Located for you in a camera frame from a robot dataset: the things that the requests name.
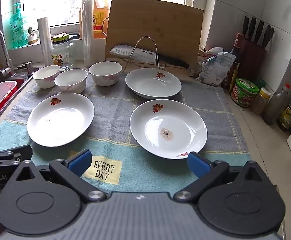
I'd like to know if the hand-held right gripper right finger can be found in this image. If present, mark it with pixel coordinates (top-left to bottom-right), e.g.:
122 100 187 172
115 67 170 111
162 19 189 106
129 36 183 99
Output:
173 152 277 203

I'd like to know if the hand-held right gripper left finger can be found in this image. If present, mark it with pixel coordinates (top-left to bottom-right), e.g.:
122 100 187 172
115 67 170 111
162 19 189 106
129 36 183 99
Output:
10 149 107 204

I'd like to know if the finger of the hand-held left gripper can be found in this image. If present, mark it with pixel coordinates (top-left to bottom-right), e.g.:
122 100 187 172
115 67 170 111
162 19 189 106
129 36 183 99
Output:
0 145 33 167

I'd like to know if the white plate with fruit print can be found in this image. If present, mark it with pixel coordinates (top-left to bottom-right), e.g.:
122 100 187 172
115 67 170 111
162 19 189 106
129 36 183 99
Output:
27 93 95 147
125 68 182 99
130 99 208 159

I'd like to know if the white bowl with pink flowers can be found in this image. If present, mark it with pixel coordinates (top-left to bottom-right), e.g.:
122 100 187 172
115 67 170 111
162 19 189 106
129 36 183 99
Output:
32 65 61 89
54 69 88 94
88 62 122 87

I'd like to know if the grey and teal checked towel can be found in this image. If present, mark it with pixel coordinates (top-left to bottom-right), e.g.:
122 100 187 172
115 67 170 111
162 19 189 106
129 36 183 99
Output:
0 76 252 198

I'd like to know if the stainless steel sink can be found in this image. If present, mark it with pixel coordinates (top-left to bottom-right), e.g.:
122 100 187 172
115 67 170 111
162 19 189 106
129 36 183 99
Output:
0 65 39 135

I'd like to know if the sauce jar with green lid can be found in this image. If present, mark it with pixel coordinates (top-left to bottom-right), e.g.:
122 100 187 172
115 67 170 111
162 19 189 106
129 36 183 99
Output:
230 77 259 108

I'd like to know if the small jar with yellow lid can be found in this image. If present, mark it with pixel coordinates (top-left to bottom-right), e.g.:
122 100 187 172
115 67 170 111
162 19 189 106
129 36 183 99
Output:
251 87 271 115

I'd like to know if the yellow label sauce bottle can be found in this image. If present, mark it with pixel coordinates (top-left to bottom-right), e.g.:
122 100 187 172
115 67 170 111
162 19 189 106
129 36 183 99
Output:
228 64 239 94

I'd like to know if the crumpled printed plastic packet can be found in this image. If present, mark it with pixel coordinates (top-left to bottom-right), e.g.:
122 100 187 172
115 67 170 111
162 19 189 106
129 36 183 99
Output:
197 47 236 87

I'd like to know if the dark bottle with red cap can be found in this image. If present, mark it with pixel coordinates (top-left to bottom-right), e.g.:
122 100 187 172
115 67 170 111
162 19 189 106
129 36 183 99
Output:
262 83 291 125

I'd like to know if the oil bottle with yellow label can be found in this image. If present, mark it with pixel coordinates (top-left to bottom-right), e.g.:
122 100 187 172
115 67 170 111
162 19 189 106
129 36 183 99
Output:
277 87 291 132

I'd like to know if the glass jar with green lid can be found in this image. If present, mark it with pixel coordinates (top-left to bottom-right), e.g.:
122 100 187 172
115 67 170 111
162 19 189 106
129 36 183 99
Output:
50 32 75 71

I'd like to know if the steel faucet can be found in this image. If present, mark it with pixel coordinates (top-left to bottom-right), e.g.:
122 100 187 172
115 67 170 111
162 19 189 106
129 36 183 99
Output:
0 29 17 77

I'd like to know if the dark soy sauce bottle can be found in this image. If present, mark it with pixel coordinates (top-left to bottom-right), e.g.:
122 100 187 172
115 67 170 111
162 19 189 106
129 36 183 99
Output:
227 32 244 89

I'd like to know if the small potted plant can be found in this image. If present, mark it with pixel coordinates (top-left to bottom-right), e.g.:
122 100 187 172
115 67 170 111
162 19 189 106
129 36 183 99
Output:
27 26 39 45

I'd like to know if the knife block with black knives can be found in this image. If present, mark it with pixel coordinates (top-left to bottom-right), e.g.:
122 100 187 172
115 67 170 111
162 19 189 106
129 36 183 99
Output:
240 16 275 80

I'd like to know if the plastic wrap roll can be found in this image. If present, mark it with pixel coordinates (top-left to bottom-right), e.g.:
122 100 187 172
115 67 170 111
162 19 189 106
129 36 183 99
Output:
37 17 53 67
81 0 95 67

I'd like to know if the green dish soap bottle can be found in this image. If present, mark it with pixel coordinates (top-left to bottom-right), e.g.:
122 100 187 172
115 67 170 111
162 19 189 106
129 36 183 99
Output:
9 2 29 50

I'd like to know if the orange cooking oil jug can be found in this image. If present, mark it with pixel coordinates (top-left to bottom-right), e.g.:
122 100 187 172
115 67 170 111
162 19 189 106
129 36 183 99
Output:
89 0 110 40

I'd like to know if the bamboo cutting board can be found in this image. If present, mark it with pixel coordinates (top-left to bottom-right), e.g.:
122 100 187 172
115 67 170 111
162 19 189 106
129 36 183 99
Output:
104 0 204 69

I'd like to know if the metal wire rack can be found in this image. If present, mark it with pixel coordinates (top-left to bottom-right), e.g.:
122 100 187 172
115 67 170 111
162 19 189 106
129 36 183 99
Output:
122 37 167 73

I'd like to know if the steel kitchen knife black handle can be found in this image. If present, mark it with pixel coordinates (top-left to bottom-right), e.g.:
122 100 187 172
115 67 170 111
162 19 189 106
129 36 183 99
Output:
110 44 190 70

